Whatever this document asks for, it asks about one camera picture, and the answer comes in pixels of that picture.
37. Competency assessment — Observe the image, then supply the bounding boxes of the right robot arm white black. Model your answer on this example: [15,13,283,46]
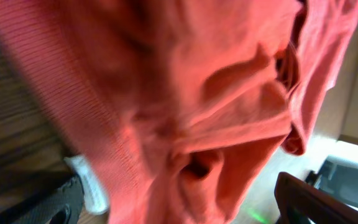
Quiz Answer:
[305,156,358,208]

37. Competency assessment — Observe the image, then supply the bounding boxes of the red orange t-shirt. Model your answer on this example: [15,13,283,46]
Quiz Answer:
[0,0,358,223]

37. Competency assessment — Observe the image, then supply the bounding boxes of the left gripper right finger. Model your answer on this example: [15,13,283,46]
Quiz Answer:
[275,172,358,224]

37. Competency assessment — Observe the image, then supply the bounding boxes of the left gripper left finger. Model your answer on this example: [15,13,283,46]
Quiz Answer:
[0,174,84,224]

